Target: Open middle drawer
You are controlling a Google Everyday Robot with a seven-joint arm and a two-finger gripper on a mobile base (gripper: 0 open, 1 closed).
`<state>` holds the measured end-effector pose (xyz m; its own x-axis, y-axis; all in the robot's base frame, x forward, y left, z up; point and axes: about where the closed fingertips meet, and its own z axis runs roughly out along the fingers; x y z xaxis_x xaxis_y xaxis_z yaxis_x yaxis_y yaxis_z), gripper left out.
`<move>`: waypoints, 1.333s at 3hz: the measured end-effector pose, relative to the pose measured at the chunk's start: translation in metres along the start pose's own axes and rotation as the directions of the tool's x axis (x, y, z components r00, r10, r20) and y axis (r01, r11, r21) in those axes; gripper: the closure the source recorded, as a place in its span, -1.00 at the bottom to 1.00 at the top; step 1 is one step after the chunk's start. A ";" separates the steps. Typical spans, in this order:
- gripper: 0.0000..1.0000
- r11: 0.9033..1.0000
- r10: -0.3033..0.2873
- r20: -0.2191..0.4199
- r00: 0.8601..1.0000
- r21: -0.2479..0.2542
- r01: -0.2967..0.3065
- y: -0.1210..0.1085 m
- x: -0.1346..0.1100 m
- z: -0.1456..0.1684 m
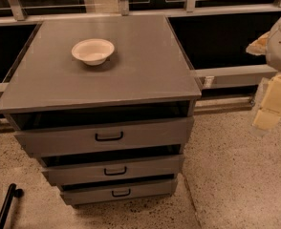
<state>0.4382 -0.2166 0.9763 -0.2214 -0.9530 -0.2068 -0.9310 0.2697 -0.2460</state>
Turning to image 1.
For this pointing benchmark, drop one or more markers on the grey drawer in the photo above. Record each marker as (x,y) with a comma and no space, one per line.
(121,191)
(114,170)
(105,137)

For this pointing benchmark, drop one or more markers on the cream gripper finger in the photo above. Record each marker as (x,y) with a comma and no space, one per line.
(259,46)
(269,112)

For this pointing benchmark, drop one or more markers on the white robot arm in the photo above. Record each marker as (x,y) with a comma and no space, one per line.
(269,45)

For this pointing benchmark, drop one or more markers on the white bowl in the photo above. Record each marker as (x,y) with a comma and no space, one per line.
(93,52)

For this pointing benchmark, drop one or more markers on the black bar object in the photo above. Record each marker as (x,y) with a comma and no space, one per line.
(13,192)

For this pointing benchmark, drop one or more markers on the grey top drawer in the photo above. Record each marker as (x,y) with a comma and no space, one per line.
(105,137)

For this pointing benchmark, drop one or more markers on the grey bottom drawer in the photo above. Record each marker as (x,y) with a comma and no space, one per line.
(121,191)

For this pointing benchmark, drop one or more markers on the grey drawer cabinet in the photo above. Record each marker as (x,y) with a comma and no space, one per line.
(105,105)

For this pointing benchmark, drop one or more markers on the metal railing frame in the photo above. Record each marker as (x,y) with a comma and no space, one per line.
(236,73)

